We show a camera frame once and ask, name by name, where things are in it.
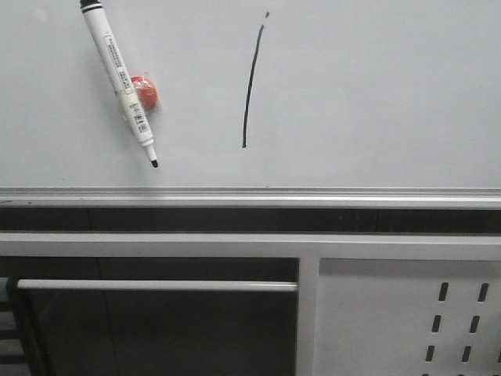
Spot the white whiteboard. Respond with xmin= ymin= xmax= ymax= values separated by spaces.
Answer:
xmin=1 ymin=1 xmax=500 ymax=210

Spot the white whiteboard marker pen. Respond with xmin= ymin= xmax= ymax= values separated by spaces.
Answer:
xmin=79 ymin=1 xmax=159 ymax=168

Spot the white metal stand frame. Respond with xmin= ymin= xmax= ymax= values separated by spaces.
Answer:
xmin=1 ymin=233 xmax=500 ymax=375

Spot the white perforated pegboard panel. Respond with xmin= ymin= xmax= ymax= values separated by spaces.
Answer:
xmin=314 ymin=259 xmax=500 ymax=375

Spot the red round magnet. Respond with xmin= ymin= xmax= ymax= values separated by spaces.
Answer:
xmin=132 ymin=74 xmax=161 ymax=113

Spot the white horizontal rail bar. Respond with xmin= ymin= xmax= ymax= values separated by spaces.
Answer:
xmin=17 ymin=279 xmax=298 ymax=293

